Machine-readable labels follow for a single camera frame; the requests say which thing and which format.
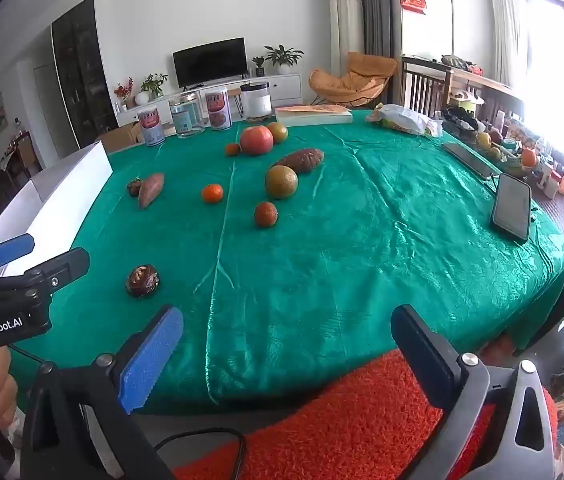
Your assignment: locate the red apple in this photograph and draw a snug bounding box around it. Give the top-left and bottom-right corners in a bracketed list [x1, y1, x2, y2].
[240, 125, 275, 156]

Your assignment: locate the red flower bouquet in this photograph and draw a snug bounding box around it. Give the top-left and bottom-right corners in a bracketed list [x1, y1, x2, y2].
[114, 77, 134, 111]

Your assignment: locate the plastic snack bag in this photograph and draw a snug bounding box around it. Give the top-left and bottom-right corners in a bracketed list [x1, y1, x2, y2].
[366, 103, 443, 137]

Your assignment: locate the dark display cabinet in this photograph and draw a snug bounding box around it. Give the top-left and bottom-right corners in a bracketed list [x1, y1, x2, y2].
[51, 0, 119, 150]

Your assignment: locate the leafy potted plant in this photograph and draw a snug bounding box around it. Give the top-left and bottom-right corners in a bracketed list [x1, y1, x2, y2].
[140, 73, 169, 101]

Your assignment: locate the clear jar black lid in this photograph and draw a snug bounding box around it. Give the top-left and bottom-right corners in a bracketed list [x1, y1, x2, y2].
[240, 81, 273, 124]

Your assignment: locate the black television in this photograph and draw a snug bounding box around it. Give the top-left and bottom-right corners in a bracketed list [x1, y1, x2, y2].
[172, 37, 249, 89]

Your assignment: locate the large potted plant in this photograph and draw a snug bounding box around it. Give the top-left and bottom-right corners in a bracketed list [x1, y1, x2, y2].
[264, 44, 305, 76]

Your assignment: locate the flat white orange box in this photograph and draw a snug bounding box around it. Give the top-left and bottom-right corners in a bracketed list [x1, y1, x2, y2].
[275, 104, 353, 127]

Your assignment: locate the black cable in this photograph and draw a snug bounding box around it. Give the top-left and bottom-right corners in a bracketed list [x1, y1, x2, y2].
[154, 427, 247, 480]

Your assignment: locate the green orange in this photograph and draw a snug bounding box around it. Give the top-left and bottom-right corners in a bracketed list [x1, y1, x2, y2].
[265, 165, 299, 199]

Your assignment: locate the reddish tangerine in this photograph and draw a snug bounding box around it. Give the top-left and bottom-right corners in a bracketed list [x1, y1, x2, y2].
[254, 201, 279, 228]

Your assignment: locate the large sweet potato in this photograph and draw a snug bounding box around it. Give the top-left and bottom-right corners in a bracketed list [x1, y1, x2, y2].
[270, 147, 325, 176]

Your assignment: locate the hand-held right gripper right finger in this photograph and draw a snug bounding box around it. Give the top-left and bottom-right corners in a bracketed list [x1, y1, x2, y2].
[391, 304, 555, 480]

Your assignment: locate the cardboard box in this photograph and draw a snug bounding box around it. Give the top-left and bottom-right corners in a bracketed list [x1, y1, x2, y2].
[96, 121, 143, 155]

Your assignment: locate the black tablet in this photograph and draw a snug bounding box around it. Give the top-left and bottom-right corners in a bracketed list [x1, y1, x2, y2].
[442, 143, 501, 181]

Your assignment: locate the orange lounge chair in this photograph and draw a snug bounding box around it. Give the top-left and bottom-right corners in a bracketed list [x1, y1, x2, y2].
[309, 52, 399, 109]

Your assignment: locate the white curtain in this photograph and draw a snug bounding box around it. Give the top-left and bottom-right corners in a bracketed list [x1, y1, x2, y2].
[486, 0, 527, 91]

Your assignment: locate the black bag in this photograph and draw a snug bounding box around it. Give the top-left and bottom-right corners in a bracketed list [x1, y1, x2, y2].
[442, 105, 482, 133]

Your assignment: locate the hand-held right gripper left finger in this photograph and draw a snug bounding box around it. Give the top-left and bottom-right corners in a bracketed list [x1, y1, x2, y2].
[20, 304, 184, 480]

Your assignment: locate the grey curtain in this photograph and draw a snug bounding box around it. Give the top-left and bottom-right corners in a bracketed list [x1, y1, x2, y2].
[347, 0, 403, 58]

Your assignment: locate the red fuzzy mat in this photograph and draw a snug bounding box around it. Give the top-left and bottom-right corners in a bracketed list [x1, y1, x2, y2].
[172, 347, 560, 480]

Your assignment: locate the orange label can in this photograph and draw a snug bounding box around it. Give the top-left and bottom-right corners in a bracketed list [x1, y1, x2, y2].
[205, 88, 233, 132]
[138, 108, 165, 148]

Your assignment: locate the clear jar gold lid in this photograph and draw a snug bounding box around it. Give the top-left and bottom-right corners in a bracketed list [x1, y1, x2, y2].
[169, 95, 206, 139]

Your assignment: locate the covered standing air conditioner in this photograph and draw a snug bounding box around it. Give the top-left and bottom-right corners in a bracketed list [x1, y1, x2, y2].
[327, 0, 365, 106]

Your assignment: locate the black smartphone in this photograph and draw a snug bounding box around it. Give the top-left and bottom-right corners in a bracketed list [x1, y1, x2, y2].
[491, 173, 533, 245]

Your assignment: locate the small sweet potato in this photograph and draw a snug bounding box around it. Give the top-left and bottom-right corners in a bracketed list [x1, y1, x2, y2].
[137, 172, 165, 210]

